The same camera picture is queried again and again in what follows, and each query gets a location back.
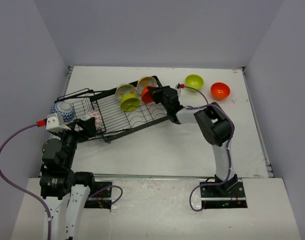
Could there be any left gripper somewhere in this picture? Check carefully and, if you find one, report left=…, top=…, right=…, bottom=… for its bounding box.
left=53, top=116, right=96, bottom=168

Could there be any orange bowl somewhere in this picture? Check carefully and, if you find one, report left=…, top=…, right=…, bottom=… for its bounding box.
left=141, top=85, right=155, bottom=104
left=210, top=82, right=231, bottom=100

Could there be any yellow blue pattern ceramic bowl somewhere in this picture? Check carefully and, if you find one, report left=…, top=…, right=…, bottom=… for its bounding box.
left=136, top=76, right=158, bottom=94

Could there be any green bowl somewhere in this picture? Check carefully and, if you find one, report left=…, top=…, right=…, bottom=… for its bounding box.
left=120, top=93, right=140, bottom=112
left=185, top=74, right=204, bottom=92

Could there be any leaf pattern ceramic bowl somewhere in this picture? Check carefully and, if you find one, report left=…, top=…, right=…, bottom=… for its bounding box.
left=115, top=84, right=137, bottom=102

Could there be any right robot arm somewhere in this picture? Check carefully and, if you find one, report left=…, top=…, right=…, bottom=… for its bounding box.
left=147, top=84, right=238, bottom=197

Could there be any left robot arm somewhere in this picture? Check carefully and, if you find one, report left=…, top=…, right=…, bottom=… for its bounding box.
left=39, top=113, right=97, bottom=240

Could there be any blue white pattern bowl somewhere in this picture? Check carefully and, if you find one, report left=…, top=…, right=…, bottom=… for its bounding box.
left=50, top=101, right=76, bottom=122

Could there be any red white pattern bowl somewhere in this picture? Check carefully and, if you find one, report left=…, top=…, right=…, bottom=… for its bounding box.
left=80, top=110, right=104, bottom=131

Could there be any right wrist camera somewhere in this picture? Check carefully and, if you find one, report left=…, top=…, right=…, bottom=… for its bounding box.
left=174, top=83, right=182, bottom=97

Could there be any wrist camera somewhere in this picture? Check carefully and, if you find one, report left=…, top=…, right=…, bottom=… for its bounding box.
left=174, top=83, right=182, bottom=97
left=46, top=112, right=71, bottom=133

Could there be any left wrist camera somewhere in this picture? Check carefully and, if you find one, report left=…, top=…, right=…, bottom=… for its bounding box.
left=46, top=112, right=71, bottom=133

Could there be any black wire dish rack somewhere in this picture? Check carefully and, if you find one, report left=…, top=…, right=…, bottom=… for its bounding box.
left=55, top=88, right=169, bottom=144

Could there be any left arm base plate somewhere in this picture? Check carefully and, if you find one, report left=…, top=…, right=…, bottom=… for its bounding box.
left=84, top=180, right=124, bottom=210

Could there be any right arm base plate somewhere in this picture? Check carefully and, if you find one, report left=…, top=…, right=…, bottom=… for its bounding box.
left=200, top=180, right=248, bottom=210

